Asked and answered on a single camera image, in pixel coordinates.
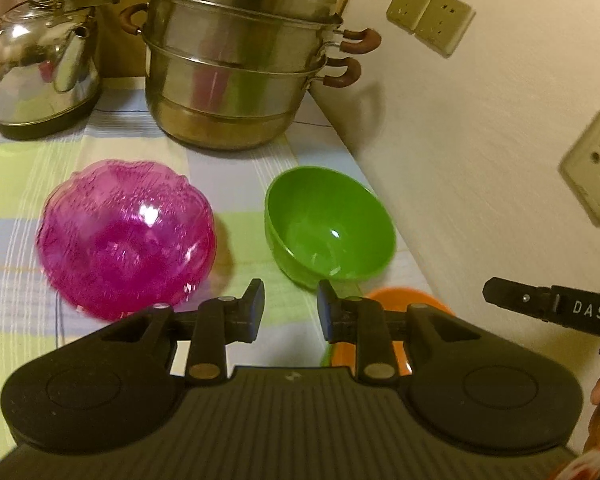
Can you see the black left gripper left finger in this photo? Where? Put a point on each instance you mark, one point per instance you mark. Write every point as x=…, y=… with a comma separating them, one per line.
x=216, y=323

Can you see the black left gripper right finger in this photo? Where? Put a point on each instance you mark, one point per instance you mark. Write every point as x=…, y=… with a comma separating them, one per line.
x=366, y=324

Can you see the orange plastic bowl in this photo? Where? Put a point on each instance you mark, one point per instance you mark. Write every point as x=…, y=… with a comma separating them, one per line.
x=395, y=299

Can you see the green plastic bowl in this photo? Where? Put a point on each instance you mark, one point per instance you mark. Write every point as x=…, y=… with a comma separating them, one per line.
x=326, y=359
x=321, y=224

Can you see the pink glass bowl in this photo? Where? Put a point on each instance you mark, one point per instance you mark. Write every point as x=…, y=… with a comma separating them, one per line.
x=118, y=237

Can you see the checkered tablecloth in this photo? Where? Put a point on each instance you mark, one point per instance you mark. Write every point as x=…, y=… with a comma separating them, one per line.
x=35, y=319

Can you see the stainless steel steamer pot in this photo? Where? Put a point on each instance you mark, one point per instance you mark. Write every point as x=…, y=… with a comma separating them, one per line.
x=231, y=74

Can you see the stainless steel kettle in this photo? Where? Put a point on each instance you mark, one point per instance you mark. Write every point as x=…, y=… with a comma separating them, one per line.
x=49, y=78

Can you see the single wall socket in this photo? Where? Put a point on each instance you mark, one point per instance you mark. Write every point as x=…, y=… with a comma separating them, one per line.
x=580, y=169

